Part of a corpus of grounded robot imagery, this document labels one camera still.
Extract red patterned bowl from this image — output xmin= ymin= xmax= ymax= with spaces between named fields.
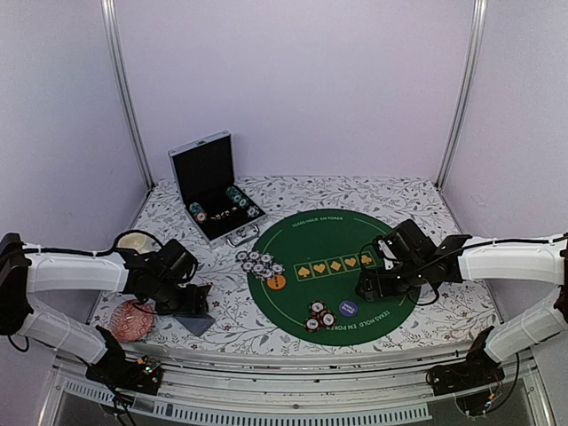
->
xmin=109 ymin=300 xmax=154 ymax=342

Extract left poker chip stack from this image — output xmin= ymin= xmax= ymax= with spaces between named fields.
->
xmin=189 ymin=202 xmax=208 ymax=224

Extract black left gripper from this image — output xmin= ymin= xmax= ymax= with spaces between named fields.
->
xmin=152 ymin=278 xmax=209 ymax=317

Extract round green poker mat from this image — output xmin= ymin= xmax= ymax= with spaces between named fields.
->
xmin=237 ymin=209 xmax=415 ymax=347

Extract right aluminium frame post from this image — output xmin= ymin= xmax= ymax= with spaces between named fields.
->
xmin=435 ymin=0 xmax=488 ymax=193

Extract poker chip stack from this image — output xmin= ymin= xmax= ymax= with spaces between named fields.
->
xmin=225 ymin=186 xmax=249 ymax=209
xmin=189 ymin=202 xmax=208 ymax=224

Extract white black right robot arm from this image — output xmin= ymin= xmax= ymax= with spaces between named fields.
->
xmin=355 ymin=219 xmax=567 ymax=387

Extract red black 100 chip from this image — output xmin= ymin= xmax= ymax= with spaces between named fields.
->
xmin=309 ymin=301 xmax=327 ymax=317

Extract purple small blind button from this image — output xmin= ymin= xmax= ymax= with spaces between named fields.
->
xmin=338 ymin=300 xmax=359 ymax=318

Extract row of dice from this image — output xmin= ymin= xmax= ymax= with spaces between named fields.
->
xmin=211 ymin=210 xmax=232 ymax=221

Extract white ceramic mug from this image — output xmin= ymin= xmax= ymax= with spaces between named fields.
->
xmin=116 ymin=230 xmax=154 ymax=255

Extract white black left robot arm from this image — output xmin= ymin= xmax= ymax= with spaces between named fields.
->
xmin=1 ymin=233 xmax=209 ymax=385

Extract aluminium poker chip case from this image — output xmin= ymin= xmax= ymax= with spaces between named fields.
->
xmin=168 ymin=130 xmax=266 ymax=249

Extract blue chips in case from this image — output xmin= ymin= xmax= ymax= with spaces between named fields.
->
xmin=247 ymin=206 xmax=260 ymax=217

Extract aluminium frame post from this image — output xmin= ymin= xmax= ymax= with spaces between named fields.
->
xmin=435 ymin=0 xmax=488 ymax=193
xmin=100 ymin=0 xmax=155 ymax=191

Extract aluminium front rail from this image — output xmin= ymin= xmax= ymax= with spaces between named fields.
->
xmin=39 ymin=344 xmax=556 ymax=425

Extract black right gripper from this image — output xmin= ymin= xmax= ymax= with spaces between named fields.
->
xmin=356 ymin=259 xmax=427 ymax=303

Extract orange big blind button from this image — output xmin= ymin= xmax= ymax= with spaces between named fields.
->
xmin=266 ymin=274 xmax=287 ymax=291

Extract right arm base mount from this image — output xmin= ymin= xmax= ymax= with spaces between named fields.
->
xmin=425 ymin=349 xmax=505 ymax=396

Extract right poker chip stack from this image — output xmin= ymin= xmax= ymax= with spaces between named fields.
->
xmin=225 ymin=186 xmax=249 ymax=209

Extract left aluminium frame post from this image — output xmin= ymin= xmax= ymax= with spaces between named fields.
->
xmin=100 ymin=0 xmax=155 ymax=191

